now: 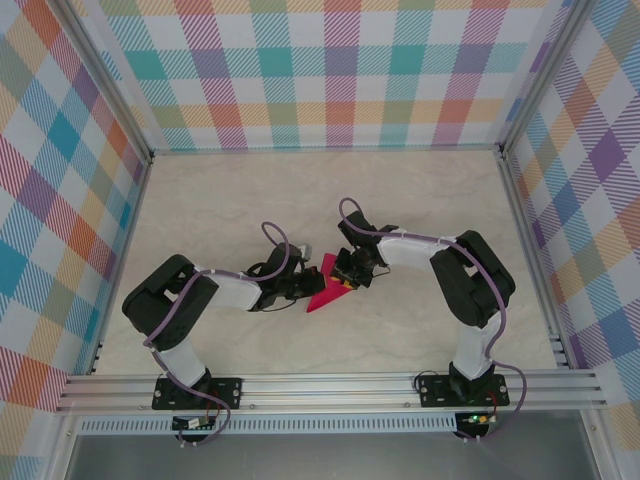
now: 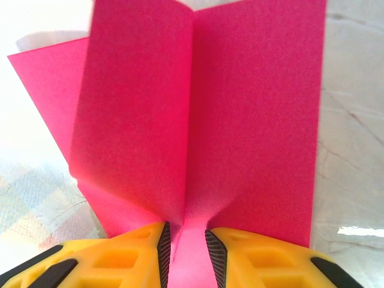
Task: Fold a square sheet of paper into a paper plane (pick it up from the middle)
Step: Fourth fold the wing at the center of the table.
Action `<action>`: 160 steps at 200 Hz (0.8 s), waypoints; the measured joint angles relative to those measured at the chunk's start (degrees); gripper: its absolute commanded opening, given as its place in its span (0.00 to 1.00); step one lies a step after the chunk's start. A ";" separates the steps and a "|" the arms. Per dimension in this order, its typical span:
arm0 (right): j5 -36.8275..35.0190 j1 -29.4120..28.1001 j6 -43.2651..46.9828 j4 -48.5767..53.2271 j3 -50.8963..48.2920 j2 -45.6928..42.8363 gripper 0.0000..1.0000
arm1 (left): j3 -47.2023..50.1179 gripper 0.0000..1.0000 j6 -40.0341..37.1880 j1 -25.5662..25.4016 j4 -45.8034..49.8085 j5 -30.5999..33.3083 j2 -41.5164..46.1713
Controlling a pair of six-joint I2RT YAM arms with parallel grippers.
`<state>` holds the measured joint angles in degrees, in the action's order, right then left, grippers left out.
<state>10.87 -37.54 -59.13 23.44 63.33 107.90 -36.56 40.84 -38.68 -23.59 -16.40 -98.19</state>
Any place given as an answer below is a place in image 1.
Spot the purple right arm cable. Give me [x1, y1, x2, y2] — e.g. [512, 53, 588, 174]
[338, 197, 529, 445]

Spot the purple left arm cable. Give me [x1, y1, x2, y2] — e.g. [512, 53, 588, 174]
[143, 221, 294, 448]

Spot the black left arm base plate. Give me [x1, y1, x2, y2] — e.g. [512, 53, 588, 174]
[152, 377, 244, 411]

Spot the aluminium side rail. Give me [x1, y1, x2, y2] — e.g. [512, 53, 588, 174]
[498, 152, 572, 370]
[88, 158, 154, 376]

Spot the aluminium mounting rail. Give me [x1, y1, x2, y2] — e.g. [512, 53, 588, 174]
[54, 369, 609, 414]

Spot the pink square paper sheet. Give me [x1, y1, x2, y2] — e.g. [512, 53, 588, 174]
[305, 252, 359, 315]

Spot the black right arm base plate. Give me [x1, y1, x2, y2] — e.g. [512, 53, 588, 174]
[418, 374, 511, 409]

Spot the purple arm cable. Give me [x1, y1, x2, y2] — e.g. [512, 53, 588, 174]
[338, 197, 529, 445]
[143, 221, 294, 448]

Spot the aluminium frame post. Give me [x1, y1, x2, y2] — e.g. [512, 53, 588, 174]
[498, 0, 586, 157]
[58, 0, 155, 162]

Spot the slotted grey cable tray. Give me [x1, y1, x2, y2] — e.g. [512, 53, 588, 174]
[79, 417, 459, 435]

